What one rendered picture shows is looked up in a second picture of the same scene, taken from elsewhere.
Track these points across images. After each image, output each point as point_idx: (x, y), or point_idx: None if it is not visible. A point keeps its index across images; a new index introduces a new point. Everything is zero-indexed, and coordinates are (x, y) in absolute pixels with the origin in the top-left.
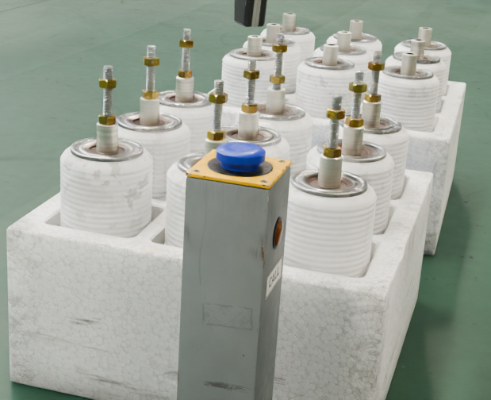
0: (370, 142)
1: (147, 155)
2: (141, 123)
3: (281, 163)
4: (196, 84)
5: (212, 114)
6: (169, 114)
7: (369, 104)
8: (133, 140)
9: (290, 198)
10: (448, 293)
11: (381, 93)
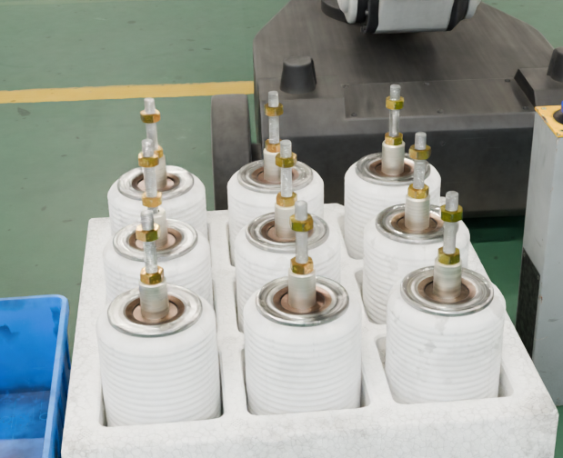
0: (241, 169)
1: None
2: (315, 303)
3: (547, 107)
4: None
5: (423, 171)
6: (261, 292)
7: (165, 158)
8: (359, 304)
9: (435, 186)
10: (72, 341)
11: None
